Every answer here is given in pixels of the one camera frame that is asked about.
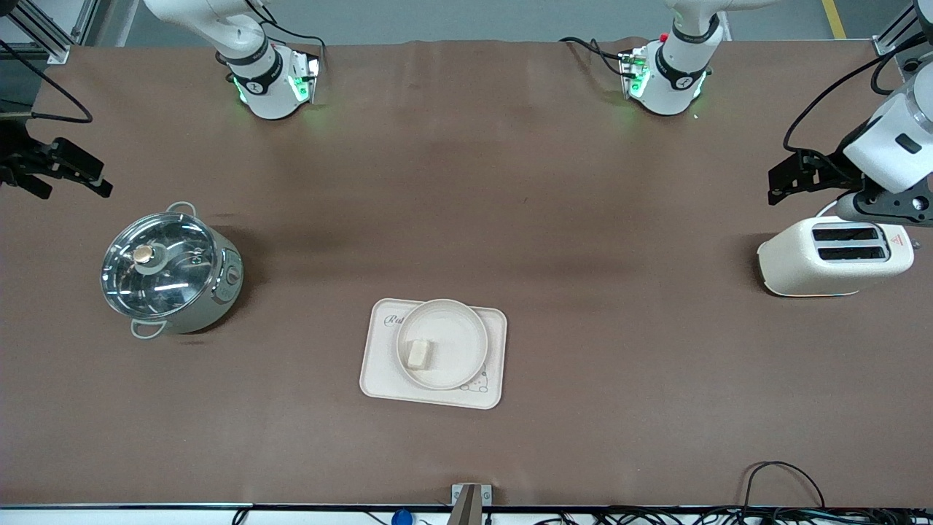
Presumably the grey metal camera bracket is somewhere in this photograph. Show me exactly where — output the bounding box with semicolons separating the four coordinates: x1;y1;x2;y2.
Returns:
451;483;492;525

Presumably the aluminium frame profile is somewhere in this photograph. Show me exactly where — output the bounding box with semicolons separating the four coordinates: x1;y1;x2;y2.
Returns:
0;0;101;65

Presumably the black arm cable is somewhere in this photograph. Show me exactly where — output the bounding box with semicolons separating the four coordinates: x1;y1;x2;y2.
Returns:
781;29;933;158
0;38;94;125

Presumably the round cream plate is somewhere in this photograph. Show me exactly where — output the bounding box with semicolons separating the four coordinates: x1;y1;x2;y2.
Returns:
396;298;490;392

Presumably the cream two-slot toaster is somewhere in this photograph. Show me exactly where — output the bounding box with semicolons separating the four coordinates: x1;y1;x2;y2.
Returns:
757;216;916;298

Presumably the black looped floor cable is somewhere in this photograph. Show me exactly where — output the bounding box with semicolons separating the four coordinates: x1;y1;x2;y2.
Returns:
742;460;827;511

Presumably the black base cable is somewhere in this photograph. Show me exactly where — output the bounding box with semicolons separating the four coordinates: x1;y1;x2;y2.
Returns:
251;15;327;59
559;36;629;75

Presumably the steel pot with glass lid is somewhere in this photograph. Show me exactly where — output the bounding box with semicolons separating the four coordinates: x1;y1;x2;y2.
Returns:
101;202;244;341

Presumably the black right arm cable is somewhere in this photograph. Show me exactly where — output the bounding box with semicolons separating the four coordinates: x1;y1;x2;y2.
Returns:
0;38;94;125

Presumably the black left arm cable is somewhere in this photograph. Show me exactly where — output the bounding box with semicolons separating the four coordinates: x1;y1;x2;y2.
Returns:
781;29;933;158

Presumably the glass pot lid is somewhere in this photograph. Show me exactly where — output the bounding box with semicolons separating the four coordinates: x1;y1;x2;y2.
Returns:
101;211;218;320

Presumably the pale steamed bun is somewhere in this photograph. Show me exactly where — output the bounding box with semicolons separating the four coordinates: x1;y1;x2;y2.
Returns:
406;338;435;372

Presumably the cream rabbit print tray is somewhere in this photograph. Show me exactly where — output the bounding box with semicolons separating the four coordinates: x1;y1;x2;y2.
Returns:
359;297;508;411

